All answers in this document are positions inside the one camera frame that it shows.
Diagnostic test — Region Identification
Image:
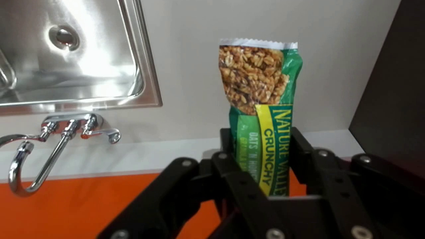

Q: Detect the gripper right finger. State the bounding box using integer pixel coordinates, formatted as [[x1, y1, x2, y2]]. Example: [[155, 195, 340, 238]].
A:
[[290, 127, 425, 239]]

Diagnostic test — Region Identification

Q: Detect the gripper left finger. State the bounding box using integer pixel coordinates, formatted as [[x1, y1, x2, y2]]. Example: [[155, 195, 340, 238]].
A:
[[96, 128, 287, 239]]

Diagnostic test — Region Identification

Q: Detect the chrome tap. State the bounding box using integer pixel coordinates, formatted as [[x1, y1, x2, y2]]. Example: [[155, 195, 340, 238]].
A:
[[0, 112, 122, 197]]

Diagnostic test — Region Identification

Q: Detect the stainless steel sink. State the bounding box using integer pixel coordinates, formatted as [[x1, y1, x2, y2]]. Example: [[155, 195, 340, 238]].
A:
[[0, 0, 163, 117]]

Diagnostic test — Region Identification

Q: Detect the green granola bar packet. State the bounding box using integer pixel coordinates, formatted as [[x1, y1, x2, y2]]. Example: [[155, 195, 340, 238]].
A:
[[218, 38, 303, 197]]

